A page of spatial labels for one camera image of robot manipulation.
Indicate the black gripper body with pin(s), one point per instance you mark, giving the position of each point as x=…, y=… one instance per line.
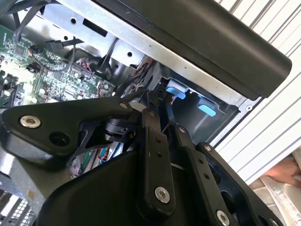
x=101, y=195

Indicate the hard disk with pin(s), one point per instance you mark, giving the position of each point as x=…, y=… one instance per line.
x=207, y=110

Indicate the person's bare hand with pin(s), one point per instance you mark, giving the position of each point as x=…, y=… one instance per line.
x=287, y=169

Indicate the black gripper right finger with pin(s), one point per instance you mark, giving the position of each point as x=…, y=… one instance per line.
x=197, y=169

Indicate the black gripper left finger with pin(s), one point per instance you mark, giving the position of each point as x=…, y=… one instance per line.
x=157, y=179

